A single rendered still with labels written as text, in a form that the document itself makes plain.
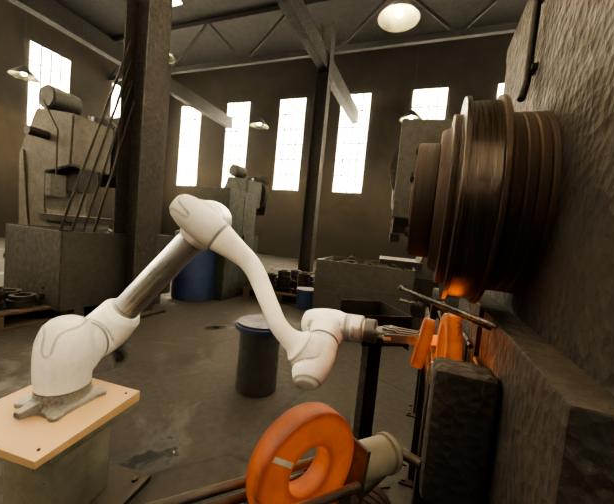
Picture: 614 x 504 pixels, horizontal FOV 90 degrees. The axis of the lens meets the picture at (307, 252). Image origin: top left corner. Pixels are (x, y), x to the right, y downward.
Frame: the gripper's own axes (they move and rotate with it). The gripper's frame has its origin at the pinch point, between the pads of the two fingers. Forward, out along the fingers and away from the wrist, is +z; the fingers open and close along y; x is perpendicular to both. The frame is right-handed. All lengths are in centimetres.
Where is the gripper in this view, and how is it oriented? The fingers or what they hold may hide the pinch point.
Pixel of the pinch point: (431, 339)
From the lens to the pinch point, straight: 103.7
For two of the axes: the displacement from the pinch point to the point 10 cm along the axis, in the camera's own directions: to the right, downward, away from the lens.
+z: 9.3, 0.5, -3.7
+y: -3.7, 0.2, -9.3
